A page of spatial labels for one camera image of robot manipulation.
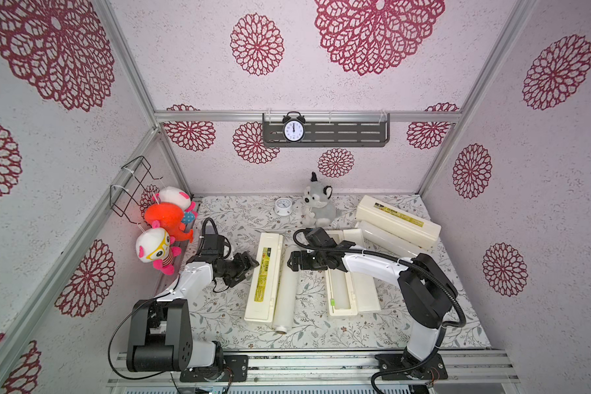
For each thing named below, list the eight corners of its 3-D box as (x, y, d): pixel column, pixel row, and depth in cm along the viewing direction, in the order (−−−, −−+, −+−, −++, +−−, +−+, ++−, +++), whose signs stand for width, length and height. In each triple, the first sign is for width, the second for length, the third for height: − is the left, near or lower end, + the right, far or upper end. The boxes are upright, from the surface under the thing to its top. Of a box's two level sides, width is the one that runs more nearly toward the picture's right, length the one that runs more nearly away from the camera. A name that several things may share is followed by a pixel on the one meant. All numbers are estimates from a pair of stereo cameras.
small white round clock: (274, 216, 115) (274, 210, 112) (275, 203, 120) (274, 197, 117) (292, 216, 115) (292, 210, 112) (292, 203, 120) (292, 197, 117)
